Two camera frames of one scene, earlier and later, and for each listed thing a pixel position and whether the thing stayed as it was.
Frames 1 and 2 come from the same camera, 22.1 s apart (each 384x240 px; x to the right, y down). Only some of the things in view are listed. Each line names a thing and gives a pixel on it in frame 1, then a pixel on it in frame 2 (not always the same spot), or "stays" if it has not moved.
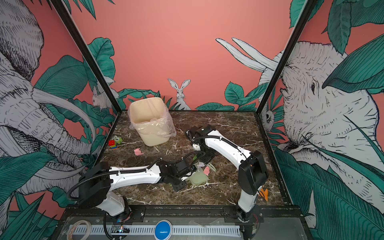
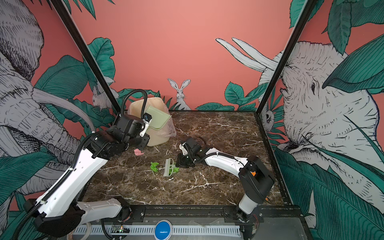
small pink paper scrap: (137, 152) stays
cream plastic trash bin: (151, 117) stays
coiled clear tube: (74, 224) stays
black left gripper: (178, 188) -> (146, 140)
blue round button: (163, 230) stays
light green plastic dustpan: (198, 177) -> (159, 118)
